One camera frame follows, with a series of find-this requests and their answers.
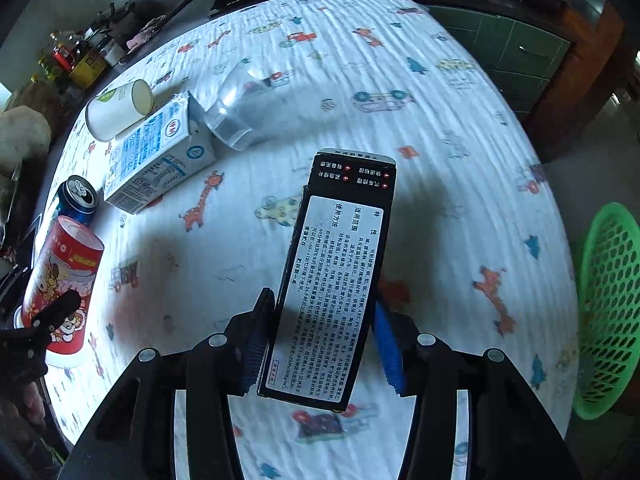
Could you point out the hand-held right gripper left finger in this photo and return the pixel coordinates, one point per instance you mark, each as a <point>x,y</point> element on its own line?
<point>255,345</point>

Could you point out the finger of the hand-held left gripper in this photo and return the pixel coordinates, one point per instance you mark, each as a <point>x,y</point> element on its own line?
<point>57,310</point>
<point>12,287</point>

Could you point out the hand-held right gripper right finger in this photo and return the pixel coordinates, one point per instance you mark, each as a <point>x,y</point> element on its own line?
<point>390,350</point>

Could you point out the red cartoon print cup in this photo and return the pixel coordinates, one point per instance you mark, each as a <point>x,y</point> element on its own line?
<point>70,270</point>

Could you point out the black cardboard box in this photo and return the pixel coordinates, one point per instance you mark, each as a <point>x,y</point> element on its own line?
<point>330,280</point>

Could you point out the green plastic basket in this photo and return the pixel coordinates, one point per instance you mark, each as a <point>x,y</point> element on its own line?
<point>607,310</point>

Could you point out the person's left hand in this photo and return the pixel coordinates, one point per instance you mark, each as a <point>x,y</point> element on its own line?
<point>30,402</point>

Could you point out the dark blue drink can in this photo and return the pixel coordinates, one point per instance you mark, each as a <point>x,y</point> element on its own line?
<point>75,205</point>

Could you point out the printed white blanket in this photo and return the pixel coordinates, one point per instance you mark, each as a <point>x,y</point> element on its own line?
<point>450,240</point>

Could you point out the round wooden chopping block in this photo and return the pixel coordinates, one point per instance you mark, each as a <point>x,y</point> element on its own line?
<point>22,135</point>
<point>40,96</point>

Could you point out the blue white milk carton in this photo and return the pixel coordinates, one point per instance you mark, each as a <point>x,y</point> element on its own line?
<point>155,160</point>

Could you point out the white paper cup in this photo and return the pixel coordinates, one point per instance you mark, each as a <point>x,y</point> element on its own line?
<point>112,112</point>

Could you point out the yellow tin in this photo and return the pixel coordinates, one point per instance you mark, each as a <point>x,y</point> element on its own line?
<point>87,70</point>

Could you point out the clear plastic cup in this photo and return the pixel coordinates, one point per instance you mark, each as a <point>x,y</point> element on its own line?
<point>230,115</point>

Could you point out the clear oil bottle red label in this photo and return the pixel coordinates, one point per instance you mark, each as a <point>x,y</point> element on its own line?
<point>67,52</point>

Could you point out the small white jar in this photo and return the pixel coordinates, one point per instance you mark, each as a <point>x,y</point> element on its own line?
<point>112,51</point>

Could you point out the pink cloth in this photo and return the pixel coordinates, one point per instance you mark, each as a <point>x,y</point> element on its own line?
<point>145,35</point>

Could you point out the green cabinet front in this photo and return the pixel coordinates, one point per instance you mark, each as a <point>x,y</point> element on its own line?
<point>500,50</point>

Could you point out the wooden glass cabinet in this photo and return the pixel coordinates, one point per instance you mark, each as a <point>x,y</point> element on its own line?
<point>595,60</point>

